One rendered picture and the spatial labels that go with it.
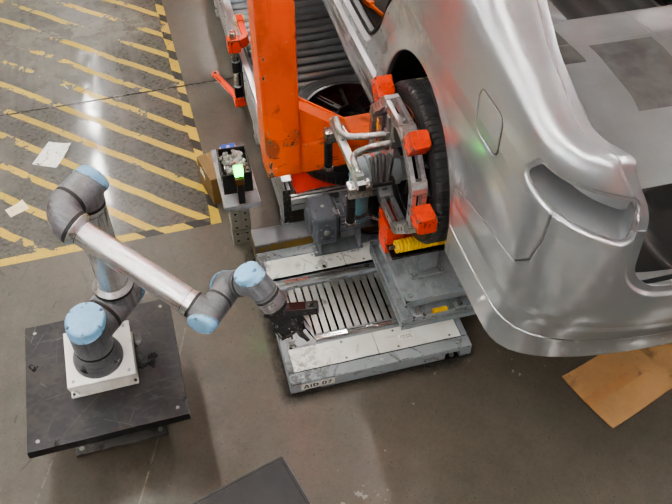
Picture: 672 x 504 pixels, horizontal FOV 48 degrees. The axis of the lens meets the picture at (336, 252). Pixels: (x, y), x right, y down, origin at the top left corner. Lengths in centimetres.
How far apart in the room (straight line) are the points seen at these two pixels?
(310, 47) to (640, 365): 270
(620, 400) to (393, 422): 99
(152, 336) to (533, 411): 164
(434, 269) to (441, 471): 91
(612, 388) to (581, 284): 139
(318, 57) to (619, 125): 216
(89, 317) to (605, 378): 219
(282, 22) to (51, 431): 178
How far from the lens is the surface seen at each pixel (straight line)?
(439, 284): 349
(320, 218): 349
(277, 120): 333
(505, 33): 229
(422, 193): 284
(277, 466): 283
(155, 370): 316
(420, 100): 288
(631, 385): 363
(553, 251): 219
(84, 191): 255
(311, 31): 507
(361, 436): 327
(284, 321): 250
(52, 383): 324
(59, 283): 399
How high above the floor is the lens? 284
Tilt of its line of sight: 47 degrees down
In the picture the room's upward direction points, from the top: straight up
